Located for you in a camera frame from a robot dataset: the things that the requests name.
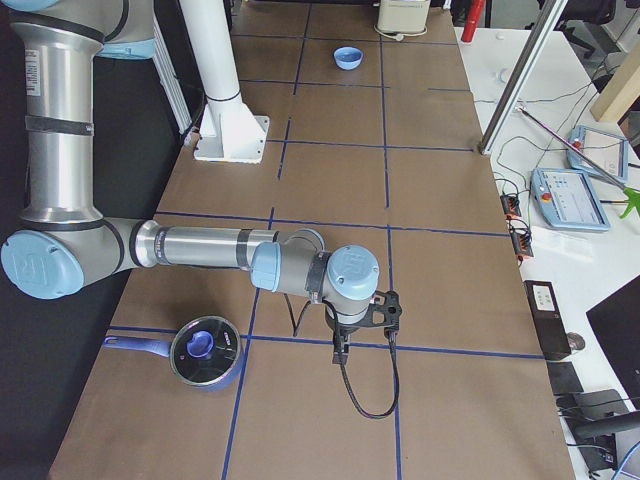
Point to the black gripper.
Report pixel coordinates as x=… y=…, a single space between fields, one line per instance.
x=343 y=330

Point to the blue bowl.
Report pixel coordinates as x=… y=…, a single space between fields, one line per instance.
x=348 y=58

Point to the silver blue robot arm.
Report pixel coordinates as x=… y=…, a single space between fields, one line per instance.
x=67 y=244

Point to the blue saucepan with glass lid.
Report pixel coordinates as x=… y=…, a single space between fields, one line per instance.
x=206 y=353

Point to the black box with label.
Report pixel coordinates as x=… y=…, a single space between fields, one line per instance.
x=547 y=320

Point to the near orange connector block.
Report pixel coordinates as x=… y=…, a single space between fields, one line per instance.
x=521 y=242

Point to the orange connector block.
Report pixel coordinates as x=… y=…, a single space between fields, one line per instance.
x=521 y=242
x=511 y=206

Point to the far orange connector block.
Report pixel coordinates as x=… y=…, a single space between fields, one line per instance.
x=511 y=206

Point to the white mounting pillar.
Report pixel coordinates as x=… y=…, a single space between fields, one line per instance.
x=229 y=131

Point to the near blue teach pendant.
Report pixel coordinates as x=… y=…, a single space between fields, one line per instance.
x=566 y=200

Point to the blue teach pendant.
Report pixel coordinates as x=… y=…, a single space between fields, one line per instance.
x=608 y=151
x=566 y=200

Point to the black monitor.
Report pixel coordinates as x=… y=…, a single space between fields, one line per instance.
x=615 y=323

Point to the reacher grabber stick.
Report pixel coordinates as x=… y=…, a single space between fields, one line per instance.
x=632 y=195

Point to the far blue teach pendant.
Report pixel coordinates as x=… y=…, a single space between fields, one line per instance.
x=608 y=151

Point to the silver toaster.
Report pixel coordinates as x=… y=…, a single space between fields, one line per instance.
x=403 y=16

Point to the red cylinder bottle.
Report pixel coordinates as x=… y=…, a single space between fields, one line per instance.
x=472 y=20

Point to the wooden plank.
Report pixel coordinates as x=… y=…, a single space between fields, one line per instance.
x=621 y=91

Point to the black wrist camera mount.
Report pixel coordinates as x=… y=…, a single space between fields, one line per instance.
x=384 y=310

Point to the aluminium frame post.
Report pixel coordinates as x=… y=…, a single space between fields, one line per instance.
x=538 y=36

